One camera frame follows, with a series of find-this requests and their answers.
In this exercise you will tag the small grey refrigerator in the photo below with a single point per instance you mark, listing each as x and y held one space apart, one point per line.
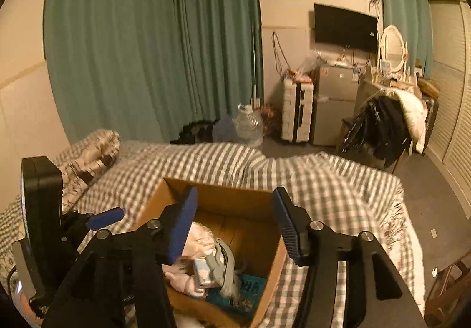
334 99

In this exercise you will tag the white cloth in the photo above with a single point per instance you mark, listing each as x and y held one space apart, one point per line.
199 244

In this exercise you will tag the large green curtain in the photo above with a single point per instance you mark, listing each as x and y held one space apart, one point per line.
147 68

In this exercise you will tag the brown cardboard box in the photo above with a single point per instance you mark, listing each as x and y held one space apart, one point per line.
243 218

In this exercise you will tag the white oval vanity mirror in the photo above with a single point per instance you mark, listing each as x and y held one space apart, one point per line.
393 52

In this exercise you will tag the black wall television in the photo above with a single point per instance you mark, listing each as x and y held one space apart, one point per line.
345 28

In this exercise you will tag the white suitcase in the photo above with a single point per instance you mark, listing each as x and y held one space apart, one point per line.
298 98

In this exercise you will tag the teal pill blister card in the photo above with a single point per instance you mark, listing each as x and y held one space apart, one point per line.
250 292

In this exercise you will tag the white wardrobe sliding doors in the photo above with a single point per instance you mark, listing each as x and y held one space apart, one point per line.
449 145

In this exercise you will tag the wooden chair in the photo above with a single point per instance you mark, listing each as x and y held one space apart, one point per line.
448 303

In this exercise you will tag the large clear water jug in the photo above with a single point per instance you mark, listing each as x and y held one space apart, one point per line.
248 125

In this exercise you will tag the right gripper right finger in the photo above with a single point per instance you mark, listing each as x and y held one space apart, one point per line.
376 294

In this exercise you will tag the narrow green curtain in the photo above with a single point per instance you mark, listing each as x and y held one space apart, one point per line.
413 20

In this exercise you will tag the blue white tissue pack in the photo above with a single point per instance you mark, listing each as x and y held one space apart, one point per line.
203 274

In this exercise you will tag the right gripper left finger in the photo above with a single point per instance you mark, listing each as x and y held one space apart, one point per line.
114 270

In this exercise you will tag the chair with dark clothes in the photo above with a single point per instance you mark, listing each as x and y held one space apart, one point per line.
390 125

